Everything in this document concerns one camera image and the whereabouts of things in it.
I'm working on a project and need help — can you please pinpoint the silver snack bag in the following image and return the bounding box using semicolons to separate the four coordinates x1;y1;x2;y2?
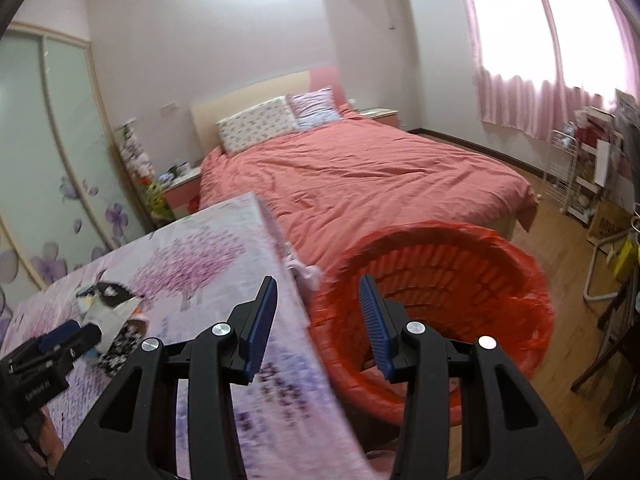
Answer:
77;296;149;354

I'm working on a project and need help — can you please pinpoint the black floral scrunchie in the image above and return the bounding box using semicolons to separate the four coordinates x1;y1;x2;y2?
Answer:
96;321;146;377

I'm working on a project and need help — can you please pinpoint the black polka dot hairbrush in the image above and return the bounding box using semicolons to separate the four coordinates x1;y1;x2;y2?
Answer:
76;281;134;309

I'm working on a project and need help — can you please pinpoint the floral pink purple tablecloth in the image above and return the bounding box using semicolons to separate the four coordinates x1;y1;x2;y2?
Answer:
1;193;375;479

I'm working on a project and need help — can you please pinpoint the red laundry basket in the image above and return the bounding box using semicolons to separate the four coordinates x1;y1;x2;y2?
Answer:
309;221;554;426

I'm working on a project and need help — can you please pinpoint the pink nightstand left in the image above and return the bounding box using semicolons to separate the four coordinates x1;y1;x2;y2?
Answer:
164;167;201;219

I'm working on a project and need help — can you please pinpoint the bed with coral duvet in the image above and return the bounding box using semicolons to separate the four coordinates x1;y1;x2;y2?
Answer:
200;107;538;270

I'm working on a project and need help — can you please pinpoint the floral sliding wardrobe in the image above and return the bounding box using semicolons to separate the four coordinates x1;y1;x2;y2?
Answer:
1;30;148;346

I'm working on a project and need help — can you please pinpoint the nightstand right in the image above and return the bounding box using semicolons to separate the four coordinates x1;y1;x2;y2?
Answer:
359;108;400;129

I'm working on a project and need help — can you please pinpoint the floral white pillow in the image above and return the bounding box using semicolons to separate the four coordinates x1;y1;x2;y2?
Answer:
217;96;299;155

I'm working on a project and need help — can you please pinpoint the cream pink headboard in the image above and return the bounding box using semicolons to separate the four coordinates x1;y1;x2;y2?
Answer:
191;66;347;155

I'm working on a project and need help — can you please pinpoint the striped pink pillow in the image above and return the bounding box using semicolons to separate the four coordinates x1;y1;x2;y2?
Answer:
286;87;341;131

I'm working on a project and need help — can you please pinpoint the cardboard box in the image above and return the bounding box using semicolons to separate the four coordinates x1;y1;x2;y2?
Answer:
587;200;631;244

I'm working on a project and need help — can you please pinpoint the pink curtain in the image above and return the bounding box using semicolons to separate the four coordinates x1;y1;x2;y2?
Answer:
464;0;639;140

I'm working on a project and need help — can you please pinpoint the cluttered desk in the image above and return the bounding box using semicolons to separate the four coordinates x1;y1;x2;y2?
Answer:
576;90;639;218

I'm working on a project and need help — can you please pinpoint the white wire rack shelf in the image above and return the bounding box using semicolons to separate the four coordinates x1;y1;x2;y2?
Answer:
541;130;603;226

